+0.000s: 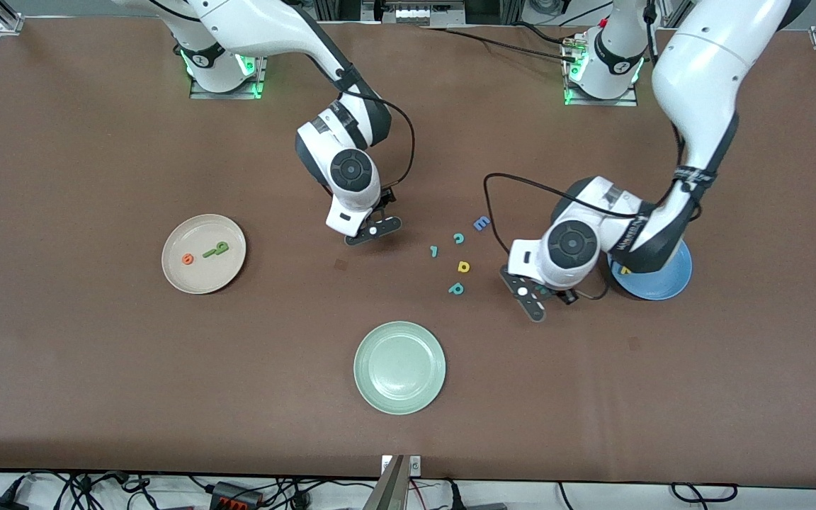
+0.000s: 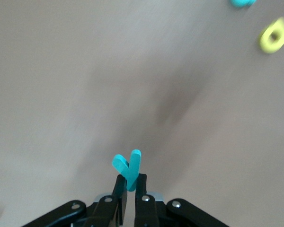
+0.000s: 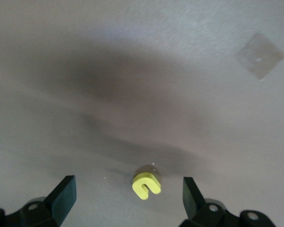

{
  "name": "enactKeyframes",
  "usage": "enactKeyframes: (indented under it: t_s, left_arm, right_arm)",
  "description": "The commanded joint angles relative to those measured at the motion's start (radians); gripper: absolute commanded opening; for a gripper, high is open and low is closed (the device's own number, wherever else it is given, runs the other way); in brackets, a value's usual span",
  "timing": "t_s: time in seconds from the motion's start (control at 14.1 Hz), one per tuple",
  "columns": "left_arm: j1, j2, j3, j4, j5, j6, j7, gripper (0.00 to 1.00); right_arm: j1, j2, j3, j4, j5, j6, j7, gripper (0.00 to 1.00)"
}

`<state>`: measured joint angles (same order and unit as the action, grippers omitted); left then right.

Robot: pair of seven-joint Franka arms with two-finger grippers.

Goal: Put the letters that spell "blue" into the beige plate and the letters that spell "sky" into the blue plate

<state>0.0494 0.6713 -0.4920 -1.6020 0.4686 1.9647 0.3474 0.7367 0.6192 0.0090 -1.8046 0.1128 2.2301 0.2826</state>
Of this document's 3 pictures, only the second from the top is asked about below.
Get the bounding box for teal letter Y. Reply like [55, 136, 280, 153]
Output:
[112, 149, 142, 192]

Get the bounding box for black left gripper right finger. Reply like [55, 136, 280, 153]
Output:
[133, 174, 160, 227]

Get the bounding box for teal letter P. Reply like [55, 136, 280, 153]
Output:
[229, 0, 257, 8]

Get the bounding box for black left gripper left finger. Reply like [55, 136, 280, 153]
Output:
[85, 174, 130, 227]

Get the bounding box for yellow letter D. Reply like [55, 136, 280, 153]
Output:
[258, 17, 284, 54]

